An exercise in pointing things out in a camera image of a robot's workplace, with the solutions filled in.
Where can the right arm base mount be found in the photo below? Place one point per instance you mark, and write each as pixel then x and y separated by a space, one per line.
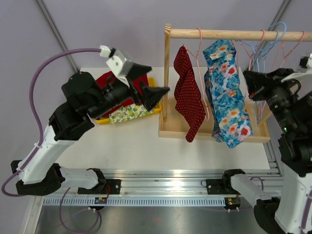
pixel 223 186

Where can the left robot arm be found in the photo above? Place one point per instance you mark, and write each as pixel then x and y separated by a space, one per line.
pixel 39 174

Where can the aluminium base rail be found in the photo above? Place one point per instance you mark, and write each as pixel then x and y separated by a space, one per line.
pixel 151 189

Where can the wooden clothes rack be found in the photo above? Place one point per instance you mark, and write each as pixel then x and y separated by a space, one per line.
pixel 172 124

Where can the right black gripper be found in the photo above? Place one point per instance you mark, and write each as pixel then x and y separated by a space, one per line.
pixel 260 85

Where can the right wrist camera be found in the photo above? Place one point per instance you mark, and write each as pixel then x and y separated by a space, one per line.
pixel 304 70

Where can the blue floral skirt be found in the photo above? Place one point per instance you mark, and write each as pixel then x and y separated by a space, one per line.
pixel 232 124

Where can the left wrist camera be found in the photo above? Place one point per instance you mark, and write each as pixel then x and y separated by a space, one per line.
pixel 120 64

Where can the plain red skirt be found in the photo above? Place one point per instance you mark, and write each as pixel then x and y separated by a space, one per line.
pixel 109 78

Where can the pink hanger of tan skirt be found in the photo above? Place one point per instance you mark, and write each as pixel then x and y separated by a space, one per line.
pixel 286 55

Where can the pink hanger of red skirt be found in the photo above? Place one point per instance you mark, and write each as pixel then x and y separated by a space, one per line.
pixel 256 50

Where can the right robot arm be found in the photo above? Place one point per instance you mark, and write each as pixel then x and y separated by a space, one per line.
pixel 292 212

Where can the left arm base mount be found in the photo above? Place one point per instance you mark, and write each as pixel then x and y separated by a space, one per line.
pixel 103 187

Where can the red polka dot skirt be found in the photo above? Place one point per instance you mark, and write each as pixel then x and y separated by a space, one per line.
pixel 187 94

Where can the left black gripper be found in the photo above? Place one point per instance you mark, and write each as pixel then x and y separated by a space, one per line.
pixel 151 95

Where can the blue hanger of floral skirt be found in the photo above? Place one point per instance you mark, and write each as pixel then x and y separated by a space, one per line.
pixel 259 106

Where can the yellow plastic tray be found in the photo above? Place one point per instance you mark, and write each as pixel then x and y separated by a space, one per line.
pixel 157 109

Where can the blue hanger of lemon skirt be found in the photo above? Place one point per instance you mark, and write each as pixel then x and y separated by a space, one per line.
pixel 262 52

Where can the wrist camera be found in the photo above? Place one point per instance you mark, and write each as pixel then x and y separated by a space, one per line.
pixel 120 64
pixel 304 70

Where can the lemon print skirt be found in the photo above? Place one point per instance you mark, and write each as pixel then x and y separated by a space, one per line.
pixel 128 113

